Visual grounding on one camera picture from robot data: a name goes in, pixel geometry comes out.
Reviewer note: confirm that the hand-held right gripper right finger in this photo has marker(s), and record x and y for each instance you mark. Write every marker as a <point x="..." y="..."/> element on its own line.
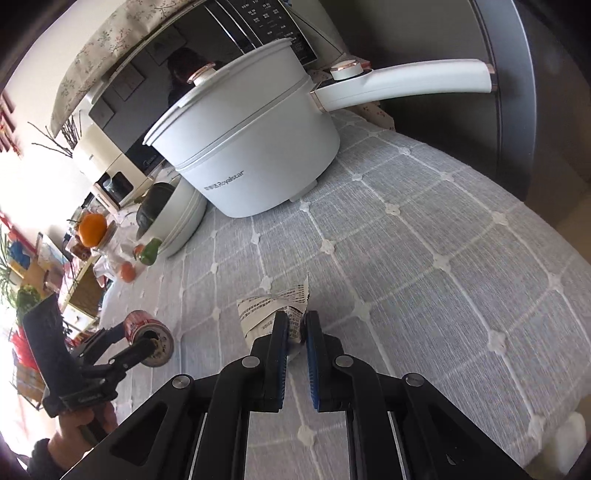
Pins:
<point x="313" y="360"/>

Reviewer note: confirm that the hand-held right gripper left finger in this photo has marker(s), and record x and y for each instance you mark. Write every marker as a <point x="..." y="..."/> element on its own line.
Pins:
<point x="279" y="350"/>

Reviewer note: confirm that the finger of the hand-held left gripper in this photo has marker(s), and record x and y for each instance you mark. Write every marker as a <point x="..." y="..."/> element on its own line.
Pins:
<point x="129" y="357"/>
<point x="101" y="341"/>

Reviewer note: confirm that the red drink can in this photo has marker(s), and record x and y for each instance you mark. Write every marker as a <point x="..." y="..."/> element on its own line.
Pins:
<point x="138" y="325"/>

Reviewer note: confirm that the white printed paper wrapper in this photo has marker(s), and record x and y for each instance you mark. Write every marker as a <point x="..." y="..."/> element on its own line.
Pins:
<point x="263" y="314"/>

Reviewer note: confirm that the person's left forearm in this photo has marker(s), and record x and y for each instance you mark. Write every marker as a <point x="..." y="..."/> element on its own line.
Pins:
<point x="39" y="461"/>

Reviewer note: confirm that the person's left hand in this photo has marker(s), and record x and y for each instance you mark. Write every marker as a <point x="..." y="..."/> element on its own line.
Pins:
<point x="71" y="431"/>

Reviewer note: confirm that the red bag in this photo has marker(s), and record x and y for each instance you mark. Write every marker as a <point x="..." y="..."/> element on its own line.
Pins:
<point x="21" y="344"/>

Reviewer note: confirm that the green potted plant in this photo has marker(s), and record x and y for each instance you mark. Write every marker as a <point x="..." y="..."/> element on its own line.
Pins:
<point x="27" y="295"/>

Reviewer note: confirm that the wooden box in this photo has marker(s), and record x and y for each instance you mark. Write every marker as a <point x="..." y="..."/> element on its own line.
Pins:
<point x="85" y="295"/>

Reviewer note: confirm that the small red tomato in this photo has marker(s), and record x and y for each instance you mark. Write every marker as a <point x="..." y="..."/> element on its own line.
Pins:
<point x="127" y="272"/>
<point x="138" y="251"/>

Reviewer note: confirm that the leafy houseplant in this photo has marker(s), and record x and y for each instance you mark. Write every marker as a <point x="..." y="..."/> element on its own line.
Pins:
<point x="4" y="267"/>

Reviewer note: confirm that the glass jar with wooden lid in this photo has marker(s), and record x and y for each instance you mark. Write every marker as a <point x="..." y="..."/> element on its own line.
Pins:
<point x="113" y="254"/>

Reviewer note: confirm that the small green vegetable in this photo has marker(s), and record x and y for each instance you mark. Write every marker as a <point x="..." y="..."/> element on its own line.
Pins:
<point x="151" y="251"/>

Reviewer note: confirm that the orange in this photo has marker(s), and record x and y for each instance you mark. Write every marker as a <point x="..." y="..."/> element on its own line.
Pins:
<point x="92" y="230"/>

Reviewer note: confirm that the grey checked tablecloth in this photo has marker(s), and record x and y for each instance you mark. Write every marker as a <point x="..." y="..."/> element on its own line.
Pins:
<point x="415" y="277"/>

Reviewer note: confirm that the white oval bowl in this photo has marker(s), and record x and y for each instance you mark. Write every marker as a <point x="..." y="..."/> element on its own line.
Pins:
<point x="184" y="221"/>

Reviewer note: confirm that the dark green pumpkin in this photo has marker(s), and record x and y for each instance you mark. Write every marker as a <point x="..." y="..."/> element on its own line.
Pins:
<point x="154" y="205"/>

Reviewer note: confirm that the white coffee machine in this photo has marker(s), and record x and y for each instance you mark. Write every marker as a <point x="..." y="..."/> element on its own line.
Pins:
<point x="99" y="157"/>

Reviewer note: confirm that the dry twig bundle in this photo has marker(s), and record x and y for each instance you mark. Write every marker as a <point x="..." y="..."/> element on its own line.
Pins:
<point x="60" y="146"/>

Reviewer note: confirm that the white electric pot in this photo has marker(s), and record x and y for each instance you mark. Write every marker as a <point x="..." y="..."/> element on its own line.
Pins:
<point x="258" y="152"/>

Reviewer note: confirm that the black microwave oven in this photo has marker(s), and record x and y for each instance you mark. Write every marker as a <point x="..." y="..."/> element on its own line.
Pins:
<point x="138" y="92"/>

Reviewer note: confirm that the floral cover cloth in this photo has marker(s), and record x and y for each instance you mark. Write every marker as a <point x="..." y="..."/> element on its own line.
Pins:
<point x="115" y="46"/>

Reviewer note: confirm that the grey refrigerator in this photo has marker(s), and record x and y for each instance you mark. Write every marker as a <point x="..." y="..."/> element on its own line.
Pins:
<point x="508" y="115"/>

